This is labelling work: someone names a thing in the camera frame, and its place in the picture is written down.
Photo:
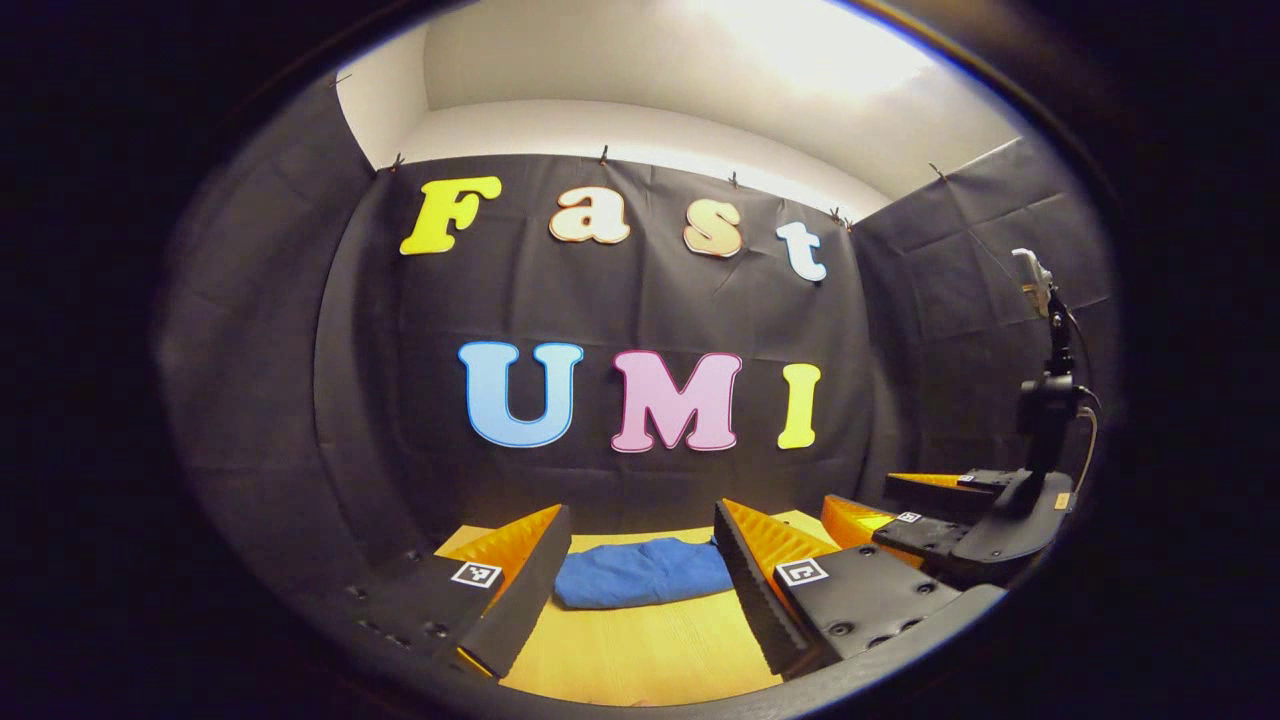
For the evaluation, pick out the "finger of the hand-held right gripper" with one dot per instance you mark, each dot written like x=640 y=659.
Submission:
x=920 y=535
x=940 y=495

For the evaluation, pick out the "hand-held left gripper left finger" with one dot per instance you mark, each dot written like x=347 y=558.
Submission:
x=520 y=600

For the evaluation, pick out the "blue button-up shirt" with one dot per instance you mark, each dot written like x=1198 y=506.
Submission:
x=640 y=575

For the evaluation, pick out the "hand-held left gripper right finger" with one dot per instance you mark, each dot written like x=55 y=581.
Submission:
x=760 y=600

